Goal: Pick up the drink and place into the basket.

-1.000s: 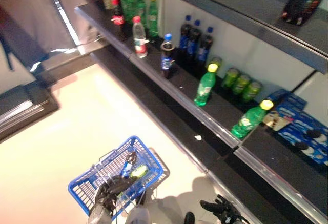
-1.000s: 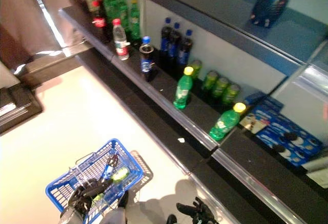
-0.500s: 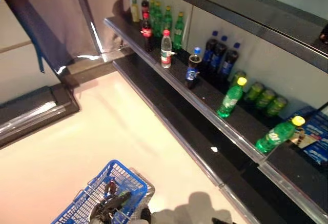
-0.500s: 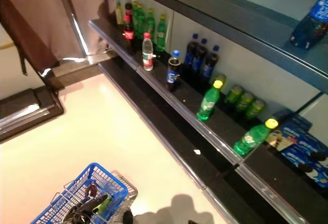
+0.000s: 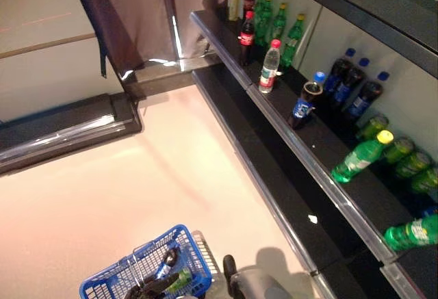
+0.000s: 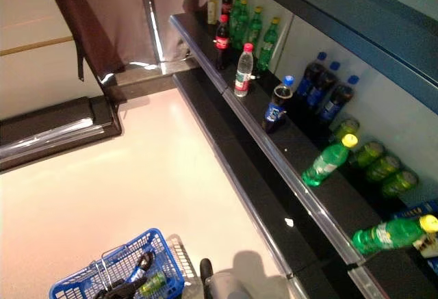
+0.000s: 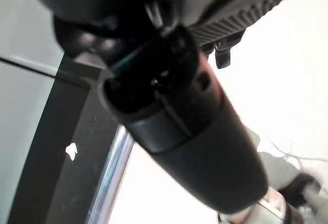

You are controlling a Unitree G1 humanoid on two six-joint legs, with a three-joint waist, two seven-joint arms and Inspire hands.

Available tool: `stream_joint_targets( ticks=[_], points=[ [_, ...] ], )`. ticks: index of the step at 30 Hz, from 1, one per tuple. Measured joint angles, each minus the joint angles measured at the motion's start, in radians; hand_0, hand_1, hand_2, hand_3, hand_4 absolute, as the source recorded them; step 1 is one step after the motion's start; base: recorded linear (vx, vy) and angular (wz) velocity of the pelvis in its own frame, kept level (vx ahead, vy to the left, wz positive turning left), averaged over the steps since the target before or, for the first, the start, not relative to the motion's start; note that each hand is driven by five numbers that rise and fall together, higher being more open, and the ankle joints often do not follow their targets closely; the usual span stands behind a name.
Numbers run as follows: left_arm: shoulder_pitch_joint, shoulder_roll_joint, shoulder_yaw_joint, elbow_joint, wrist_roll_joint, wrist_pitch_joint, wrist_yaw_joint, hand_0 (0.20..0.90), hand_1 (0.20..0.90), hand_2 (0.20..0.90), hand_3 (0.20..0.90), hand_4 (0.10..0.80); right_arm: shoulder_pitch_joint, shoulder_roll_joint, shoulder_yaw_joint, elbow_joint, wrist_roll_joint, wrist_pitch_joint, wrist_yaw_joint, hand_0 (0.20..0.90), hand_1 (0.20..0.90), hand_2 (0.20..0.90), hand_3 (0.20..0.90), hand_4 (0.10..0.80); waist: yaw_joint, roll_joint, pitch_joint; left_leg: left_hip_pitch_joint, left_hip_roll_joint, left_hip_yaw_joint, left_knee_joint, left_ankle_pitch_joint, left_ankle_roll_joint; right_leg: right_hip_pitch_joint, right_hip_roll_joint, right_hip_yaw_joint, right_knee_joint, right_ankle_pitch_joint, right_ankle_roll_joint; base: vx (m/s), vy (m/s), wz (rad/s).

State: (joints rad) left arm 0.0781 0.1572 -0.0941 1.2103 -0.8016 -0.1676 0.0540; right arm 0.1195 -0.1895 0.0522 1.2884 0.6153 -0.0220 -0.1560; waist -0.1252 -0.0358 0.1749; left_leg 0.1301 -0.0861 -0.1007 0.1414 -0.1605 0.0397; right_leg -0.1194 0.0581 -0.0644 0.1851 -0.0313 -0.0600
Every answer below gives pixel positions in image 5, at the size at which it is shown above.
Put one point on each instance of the black shelf board holding drinks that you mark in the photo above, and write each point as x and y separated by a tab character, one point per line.
315	138

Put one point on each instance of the reflective brown pillar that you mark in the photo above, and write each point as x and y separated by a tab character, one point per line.
130	22

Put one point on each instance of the blue plastic shopping basket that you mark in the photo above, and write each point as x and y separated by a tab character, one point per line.
102	285

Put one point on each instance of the small white paper scrap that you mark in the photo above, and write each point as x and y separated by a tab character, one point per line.
312	219

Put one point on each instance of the low black shelf plinth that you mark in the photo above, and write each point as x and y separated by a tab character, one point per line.
273	176

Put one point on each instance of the clear plastic price rail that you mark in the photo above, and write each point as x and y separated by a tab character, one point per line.
321	176
397	283
222	49

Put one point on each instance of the black empty shelf board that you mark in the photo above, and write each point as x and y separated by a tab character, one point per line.
376	8

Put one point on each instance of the silver right robot leg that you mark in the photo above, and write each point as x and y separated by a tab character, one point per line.
253	283

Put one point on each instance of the yellow tea drink bottle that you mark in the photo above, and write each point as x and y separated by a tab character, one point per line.
233	3

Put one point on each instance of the black glass display cabinet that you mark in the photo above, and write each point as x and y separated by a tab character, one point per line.
68	124

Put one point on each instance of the clear water bottle red cap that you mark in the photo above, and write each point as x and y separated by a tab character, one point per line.
269	69

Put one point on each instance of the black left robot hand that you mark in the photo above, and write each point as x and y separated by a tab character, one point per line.
150	287

